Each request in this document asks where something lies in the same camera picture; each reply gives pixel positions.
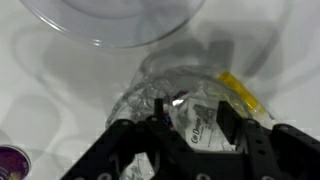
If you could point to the red capped purple bottle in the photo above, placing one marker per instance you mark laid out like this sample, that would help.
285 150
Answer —
13 163

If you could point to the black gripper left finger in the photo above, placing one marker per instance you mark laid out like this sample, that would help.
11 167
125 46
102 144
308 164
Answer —
146 136

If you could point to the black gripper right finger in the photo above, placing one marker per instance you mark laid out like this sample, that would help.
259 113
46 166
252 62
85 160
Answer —
266 153

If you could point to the round white plate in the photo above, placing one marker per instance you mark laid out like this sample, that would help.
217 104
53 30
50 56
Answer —
116 23

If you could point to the yellow marker pen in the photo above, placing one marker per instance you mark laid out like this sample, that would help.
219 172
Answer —
238 88

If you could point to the printed paper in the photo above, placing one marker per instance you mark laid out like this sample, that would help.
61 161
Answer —
200 126

